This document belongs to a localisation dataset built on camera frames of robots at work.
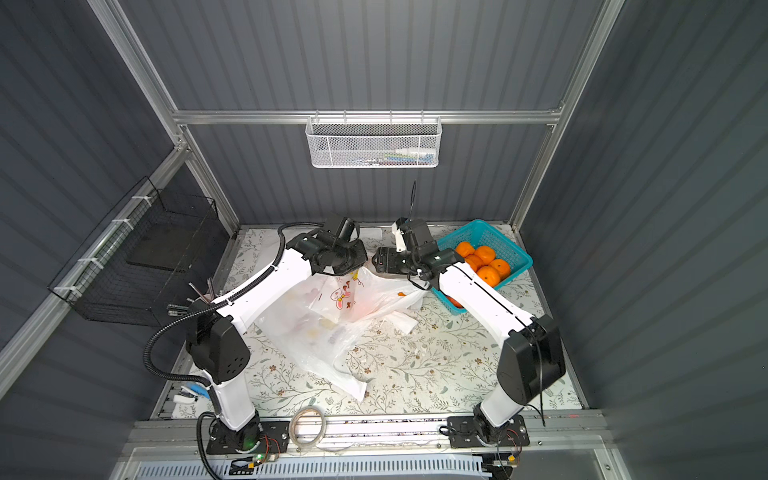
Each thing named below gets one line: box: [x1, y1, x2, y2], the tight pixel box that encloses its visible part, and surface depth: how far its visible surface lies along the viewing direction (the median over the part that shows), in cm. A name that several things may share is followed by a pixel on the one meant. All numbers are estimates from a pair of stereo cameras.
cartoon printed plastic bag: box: [307, 267, 425, 323], surface depth 87 cm
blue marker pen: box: [186, 382, 211, 399], surface depth 82 cm
